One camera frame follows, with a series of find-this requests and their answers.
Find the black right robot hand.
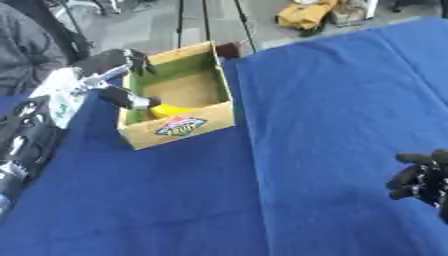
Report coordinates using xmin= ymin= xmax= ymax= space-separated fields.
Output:
xmin=385 ymin=149 xmax=448 ymax=225

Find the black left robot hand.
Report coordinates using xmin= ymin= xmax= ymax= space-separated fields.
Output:
xmin=71 ymin=48 xmax=163 ymax=110

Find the tan cardboard box green inside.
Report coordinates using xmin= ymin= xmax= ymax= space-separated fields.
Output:
xmin=115 ymin=40 xmax=238 ymax=151

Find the yellow toy banana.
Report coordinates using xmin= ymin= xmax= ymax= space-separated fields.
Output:
xmin=148 ymin=103 xmax=200 ymax=119

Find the person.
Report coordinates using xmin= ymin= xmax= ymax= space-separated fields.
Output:
xmin=0 ymin=0 xmax=95 ymax=98

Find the black tripod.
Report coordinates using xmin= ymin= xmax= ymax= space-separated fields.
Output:
xmin=175 ymin=0 xmax=259 ymax=54

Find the brown block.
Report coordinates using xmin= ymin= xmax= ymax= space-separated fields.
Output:
xmin=215 ymin=41 xmax=244 ymax=61

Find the yellow bag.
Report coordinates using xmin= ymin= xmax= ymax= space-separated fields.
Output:
xmin=274 ymin=0 xmax=340 ymax=37

